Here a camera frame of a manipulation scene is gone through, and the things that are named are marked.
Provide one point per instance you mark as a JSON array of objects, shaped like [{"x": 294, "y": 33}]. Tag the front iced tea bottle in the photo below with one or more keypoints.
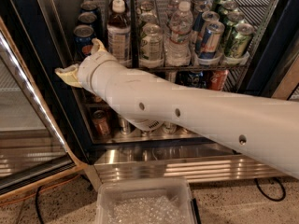
[{"x": 119, "y": 31}]

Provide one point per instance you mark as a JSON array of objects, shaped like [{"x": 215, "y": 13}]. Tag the red orange can middle shelf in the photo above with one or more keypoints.
[{"x": 216, "y": 79}]

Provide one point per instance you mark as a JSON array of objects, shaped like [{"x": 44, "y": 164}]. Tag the white can bottom shelf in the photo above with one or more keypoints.
[{"x": 169, "y": 128}]

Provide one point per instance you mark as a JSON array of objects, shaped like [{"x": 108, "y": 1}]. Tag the front clear water bottle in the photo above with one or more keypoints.
[{"x": 180, "y": 27}]

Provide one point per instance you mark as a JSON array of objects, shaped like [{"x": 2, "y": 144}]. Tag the rear white green soda can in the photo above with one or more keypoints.
[{"x": 145, "y": 7}]

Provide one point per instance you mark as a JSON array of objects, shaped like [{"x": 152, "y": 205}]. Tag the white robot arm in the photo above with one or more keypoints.
[{"x": 264, "y": 129}]

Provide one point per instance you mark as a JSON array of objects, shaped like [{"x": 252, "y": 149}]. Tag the middle white green soda can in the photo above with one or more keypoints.
[{"x": 146, "y": 18}]

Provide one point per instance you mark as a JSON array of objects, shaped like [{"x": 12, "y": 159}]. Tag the rear clear water bottle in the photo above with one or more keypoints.
[{"x": 172, "y": 7}]

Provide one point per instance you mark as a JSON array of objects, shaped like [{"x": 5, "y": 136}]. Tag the clear plastic bin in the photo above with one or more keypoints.
[{"x": 145, "y": 201}]

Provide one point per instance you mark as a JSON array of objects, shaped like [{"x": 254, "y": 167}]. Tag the orange can bottom shelf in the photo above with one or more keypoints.
[{"x": 100, "y": 122}]

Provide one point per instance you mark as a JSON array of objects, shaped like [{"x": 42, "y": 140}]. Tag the white green soda can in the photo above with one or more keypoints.
[
  {"x": 146, "y": 18},
  {"x": 151, "y": 41},
  {"x": 145, "y": 7}
]

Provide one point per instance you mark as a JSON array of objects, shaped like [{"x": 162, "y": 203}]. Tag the open glass fridge door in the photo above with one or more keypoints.
[{"x": 33, "y": 151}]

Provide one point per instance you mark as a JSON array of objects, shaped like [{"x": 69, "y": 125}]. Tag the stainless steel fridge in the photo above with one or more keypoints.
[{"x": 199, "y": 160}]

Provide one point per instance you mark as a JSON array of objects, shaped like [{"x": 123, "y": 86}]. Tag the front red bull can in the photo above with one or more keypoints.
[{"x": 211, "y": 40}]

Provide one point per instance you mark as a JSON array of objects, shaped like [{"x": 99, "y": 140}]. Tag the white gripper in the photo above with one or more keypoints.
[{"x": 90, "y": 69}]

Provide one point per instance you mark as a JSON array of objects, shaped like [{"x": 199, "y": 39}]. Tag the silver can bottom shelf left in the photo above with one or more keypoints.
[{"x": 125, "y": 126}]

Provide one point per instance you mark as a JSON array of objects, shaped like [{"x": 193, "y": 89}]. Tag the dark blue can middle shelf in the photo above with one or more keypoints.
[{"x": 191, "y": 79}]

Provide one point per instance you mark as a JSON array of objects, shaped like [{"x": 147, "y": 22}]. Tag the clear water bottle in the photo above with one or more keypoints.
[
  {"x": 172, "y": 7},
  {"x": 180, "y": 27}
]

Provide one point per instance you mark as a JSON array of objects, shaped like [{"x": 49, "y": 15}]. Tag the front white green soda can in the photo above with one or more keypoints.
[{"x": 151, "y": 41}]

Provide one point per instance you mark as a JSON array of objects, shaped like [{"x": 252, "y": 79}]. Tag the blue pepsi can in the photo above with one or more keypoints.
[
  {"x": 89, "y": 18},
  {"x": 83, "y": 36},
  {"x": 90, "y": 6}
]

